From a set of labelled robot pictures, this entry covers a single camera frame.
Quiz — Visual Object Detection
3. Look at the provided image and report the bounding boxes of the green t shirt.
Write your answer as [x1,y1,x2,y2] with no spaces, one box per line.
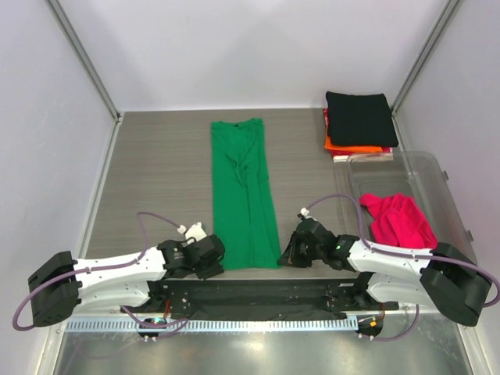
[211,118,281,270]

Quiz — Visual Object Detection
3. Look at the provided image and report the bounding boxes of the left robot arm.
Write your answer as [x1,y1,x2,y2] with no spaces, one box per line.
[28,234,225,327]

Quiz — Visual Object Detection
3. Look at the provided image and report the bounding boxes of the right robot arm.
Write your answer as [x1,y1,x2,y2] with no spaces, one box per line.
[278,217,492,327]

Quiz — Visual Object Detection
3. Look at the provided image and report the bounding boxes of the pink t shirt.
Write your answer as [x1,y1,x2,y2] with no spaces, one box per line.
[359,193,438,249]

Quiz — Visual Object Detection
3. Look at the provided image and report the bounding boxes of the orange folded t shirt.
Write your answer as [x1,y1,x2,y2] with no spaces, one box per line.
[324,135,384,153]

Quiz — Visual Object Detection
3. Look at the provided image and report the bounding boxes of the clear plastic bin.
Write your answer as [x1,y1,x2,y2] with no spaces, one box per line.
[347,152,477,262]

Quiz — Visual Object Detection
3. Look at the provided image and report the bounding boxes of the black folded t shirt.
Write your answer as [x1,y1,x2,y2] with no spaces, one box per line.
[325,91,398,148]

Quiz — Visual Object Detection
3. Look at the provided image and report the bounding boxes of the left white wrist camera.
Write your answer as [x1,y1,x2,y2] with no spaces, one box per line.
[184,222,207,244]

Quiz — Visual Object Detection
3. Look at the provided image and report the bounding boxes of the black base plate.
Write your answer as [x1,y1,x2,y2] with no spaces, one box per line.
[138,279,398,321]

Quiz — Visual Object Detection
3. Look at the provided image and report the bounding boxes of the white slotted cable duct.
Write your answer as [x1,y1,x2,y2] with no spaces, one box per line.
[65,316,359,334]

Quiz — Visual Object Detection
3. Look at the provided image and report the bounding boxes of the left aluminium frame post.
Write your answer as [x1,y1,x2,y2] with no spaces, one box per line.
[45,0,123,123]

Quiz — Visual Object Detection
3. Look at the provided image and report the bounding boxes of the aluminium frame post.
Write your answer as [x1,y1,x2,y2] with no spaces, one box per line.
[390,0,466,115]
[45,0,123,123]

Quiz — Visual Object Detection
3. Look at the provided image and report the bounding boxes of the right aluminium frame post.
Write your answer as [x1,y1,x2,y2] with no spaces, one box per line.
[390,0,466,115]

